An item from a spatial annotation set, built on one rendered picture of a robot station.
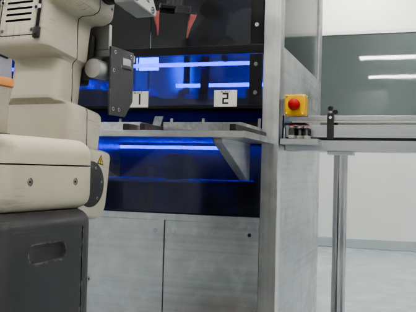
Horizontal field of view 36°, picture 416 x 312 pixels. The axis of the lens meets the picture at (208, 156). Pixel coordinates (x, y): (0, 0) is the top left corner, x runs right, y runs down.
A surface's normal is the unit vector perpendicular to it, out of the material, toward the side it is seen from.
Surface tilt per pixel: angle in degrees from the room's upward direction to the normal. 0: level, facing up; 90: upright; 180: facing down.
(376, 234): 90
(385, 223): 90
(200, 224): 90
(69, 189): 90
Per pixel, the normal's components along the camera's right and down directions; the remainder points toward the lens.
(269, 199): -0.31, -0.03
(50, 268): 0.91, 0.01
